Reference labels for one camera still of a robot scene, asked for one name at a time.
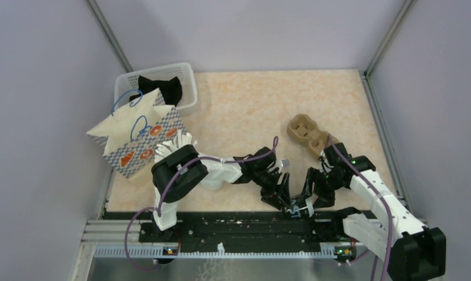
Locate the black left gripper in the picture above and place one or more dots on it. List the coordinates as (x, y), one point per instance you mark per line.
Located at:
(282, 192)

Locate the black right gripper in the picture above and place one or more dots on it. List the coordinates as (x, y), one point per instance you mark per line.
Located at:
(324, 199)

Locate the single dark plastic cup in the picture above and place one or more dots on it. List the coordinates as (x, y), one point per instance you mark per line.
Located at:
(294, 211)

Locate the brown pulp cup carrier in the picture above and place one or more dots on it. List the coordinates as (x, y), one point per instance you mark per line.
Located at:
(305, 131)

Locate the stack of white lids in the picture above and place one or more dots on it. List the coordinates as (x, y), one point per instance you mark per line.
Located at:
(212, 185)

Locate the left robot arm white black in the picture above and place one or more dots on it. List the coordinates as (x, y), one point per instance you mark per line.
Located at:
(178, 173)

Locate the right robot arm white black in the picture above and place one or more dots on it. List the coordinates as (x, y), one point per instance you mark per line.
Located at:
(408, 248)

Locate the black cloth in basket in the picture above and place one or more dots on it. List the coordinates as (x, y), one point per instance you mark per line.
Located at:
(171, 90)

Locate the patterned paper gift bag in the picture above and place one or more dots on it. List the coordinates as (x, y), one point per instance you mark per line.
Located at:
(131, 134)

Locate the white plastic basket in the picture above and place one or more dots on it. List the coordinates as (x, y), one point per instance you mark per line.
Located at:
(126, 85)

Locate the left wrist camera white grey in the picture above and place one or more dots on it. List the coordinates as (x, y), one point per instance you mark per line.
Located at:
(283, 163)

